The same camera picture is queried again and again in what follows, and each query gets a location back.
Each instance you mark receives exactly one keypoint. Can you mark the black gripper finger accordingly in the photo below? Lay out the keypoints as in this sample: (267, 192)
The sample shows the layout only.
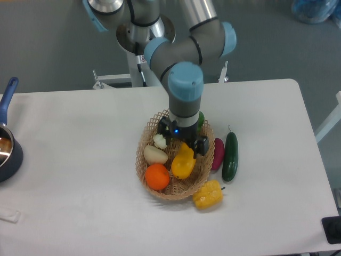
(200, 146)
(163, 128)

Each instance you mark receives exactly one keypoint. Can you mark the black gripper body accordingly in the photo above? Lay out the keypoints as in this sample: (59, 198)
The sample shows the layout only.
(185, 134)

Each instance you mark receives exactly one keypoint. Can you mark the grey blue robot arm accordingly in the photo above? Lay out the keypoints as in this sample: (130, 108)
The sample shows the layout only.
(177, 66)

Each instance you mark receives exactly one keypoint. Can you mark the woven wicker basket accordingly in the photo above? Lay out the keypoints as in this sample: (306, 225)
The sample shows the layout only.
(182, 181)

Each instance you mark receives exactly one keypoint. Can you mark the purple sweet potato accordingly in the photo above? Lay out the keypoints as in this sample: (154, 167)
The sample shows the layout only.
(219, 152)

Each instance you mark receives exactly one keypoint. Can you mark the green bok choy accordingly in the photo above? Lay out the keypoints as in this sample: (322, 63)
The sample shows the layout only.
(161, 142)

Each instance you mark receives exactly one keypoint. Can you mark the white onion half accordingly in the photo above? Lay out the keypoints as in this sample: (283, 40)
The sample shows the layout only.
(154, 155)

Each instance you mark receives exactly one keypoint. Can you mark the green cucumber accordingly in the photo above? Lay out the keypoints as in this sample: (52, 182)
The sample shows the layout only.
(231, 157)

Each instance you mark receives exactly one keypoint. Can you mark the orange fruit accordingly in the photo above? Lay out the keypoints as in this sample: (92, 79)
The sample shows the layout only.
(157, 176)

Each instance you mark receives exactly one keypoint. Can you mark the yellow corn piece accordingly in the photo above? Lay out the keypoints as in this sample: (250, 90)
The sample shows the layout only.
(208, 195)

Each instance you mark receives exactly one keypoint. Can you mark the black device at edge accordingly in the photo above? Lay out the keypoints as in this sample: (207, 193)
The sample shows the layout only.
(331, 227)

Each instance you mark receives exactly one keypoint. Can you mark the blue saucepan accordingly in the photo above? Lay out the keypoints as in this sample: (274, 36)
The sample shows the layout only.
(11, 150)

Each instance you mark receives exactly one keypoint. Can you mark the blue plastic bag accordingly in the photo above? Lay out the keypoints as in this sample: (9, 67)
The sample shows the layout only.
(313, 12)

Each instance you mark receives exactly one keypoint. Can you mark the clear plastic packet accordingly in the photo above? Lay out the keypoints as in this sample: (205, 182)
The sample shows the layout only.
(9, 215)

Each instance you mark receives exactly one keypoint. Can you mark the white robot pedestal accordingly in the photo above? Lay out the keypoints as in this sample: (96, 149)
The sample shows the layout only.
(136, 69)

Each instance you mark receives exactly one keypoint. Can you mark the white frame bar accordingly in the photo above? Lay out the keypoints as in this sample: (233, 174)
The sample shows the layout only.
(332, 119)

